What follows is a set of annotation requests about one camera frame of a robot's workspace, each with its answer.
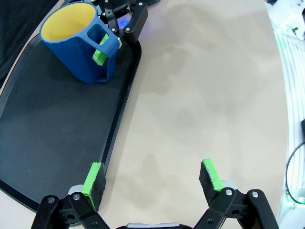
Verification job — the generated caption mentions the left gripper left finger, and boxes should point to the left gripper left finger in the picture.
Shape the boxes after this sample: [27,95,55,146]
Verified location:
[30,162,108,229]

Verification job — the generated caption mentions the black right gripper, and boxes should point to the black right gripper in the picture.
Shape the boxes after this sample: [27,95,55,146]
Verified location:
[92,0,149,66]

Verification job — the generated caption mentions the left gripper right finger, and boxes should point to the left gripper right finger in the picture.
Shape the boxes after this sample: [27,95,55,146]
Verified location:
[194,158,279,229]

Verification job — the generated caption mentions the blue mug yellow inside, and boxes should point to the blue mug yellow inside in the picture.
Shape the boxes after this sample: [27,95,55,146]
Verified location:
[39,1,120,84]

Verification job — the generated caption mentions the thin black cable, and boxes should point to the thin black cable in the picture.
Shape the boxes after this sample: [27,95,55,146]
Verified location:
[285,142,305,206]

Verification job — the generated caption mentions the white ribbed equipment frame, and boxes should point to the white ribbed equipment frame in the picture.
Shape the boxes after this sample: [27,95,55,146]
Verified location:
[264,0,305,229]

